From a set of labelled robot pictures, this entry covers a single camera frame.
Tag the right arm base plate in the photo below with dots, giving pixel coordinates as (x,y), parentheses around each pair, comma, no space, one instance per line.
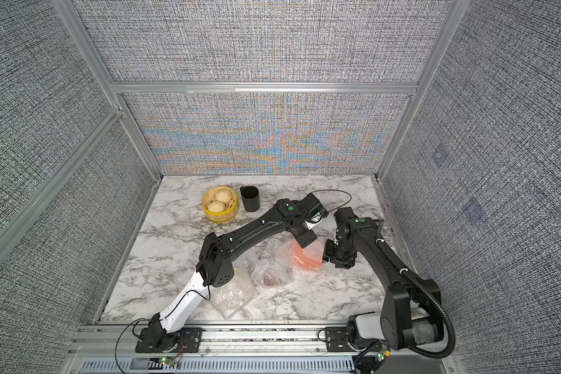
(340,339)

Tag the black cup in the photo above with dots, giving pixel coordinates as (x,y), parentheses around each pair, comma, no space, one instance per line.
(250,198)

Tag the bubble wrap around orange plate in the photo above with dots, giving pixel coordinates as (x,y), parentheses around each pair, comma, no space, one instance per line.
(284,254)

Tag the bubble wrapped white plate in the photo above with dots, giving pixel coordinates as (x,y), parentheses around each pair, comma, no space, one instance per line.
(238,292)

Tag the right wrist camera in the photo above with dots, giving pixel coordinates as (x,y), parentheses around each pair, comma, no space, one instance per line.
(343,217)

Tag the aluminium front rail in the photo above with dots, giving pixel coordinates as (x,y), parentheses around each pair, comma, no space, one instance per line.
(219,339)

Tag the bubble wrapped dark red plate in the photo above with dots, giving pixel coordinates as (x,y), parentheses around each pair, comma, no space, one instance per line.
(270,266)

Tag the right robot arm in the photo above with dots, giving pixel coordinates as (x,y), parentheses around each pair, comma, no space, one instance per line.
(412,314)

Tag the steamed bun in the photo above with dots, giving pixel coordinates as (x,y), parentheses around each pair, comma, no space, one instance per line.
(216,206)
(224,196)

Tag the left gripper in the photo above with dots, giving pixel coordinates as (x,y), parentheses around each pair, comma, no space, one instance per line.
(308,239)

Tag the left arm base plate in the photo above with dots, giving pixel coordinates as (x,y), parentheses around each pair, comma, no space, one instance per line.
(186,340)

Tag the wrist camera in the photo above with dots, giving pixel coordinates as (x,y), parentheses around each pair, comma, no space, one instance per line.
(343,217)
(314,211)

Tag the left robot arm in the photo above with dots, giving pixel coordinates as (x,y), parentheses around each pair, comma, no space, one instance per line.
(215,266)

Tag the yellow bamboo steamer basket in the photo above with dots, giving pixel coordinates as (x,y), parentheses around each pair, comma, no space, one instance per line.
(232,208)

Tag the base circuit board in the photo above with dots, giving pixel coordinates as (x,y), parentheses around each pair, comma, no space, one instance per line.
(382,356)
(170,361)

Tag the lower steamed bun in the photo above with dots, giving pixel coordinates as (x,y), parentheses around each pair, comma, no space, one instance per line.
(216,206)

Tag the right base circuit board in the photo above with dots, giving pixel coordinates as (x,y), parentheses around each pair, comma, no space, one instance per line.
(382,356)

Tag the left base circuit board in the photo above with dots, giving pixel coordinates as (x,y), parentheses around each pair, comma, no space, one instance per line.
(170,361)

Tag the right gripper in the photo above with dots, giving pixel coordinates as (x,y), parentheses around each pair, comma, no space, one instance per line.
(328,253)

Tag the upper steamed bun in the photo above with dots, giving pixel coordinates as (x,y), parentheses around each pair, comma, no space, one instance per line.
(224,196)

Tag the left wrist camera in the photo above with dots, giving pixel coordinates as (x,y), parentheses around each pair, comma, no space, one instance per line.
(314,211)

